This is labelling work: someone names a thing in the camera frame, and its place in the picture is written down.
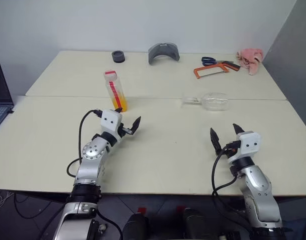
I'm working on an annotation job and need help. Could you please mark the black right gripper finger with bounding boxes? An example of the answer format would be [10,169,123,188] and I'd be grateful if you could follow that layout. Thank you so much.
[232,123,245,136]
[209,127,222,156]

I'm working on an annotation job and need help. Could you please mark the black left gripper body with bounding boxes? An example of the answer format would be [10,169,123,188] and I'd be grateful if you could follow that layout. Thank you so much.
[117,122,133,141]

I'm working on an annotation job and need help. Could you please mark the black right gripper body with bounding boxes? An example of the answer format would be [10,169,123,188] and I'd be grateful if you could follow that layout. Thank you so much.
[216,146,241,164]

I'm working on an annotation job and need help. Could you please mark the orange juice plastic bottle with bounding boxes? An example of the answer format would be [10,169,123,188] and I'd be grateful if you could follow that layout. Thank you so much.
[104,74,129,113]

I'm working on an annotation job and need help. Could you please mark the red and white bottle cap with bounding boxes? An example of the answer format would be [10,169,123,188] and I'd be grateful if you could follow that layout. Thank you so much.
[104,70,118,81]

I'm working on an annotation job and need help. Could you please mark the clear plastic wine glass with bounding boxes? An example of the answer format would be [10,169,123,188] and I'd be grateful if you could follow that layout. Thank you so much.
[180,91,230,112]

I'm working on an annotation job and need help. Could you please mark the pink cloth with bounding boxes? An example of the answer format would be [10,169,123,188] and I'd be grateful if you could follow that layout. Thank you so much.
[236,48,265,77]

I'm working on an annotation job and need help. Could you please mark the grey curved plastic shield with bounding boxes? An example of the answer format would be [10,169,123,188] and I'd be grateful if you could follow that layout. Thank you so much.
[147,42,181,66]

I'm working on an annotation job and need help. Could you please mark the dark rounded shape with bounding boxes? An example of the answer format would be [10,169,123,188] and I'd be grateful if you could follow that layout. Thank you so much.
[181,207,214,240]
[122,212,150,240]

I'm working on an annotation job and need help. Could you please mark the dark laptop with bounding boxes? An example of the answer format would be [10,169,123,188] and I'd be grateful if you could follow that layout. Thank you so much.
[0,61,15,133]

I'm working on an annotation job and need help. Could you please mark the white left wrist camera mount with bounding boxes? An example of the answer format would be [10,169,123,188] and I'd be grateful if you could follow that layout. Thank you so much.
[100,109,124,138]

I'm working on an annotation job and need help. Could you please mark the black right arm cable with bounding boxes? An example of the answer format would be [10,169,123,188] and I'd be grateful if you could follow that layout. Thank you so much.
[211,141,256,240]

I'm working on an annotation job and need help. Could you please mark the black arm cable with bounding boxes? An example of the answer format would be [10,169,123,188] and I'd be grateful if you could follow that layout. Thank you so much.
[211,141,256,240]
[66,109,104,179]

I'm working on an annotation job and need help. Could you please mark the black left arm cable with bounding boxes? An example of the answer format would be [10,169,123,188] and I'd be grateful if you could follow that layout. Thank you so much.
[66,109,104,179]

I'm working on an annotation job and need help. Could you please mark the orange frame hacksaw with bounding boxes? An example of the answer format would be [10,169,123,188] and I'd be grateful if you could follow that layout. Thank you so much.
[192,60,241,80]

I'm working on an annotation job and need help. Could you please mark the blue handled scissors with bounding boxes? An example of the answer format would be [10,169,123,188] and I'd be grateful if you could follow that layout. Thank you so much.
[201,56,235,67]

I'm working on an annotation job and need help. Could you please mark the black floor cable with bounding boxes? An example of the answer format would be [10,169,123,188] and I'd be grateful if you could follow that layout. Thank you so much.
[13,192,66,221]

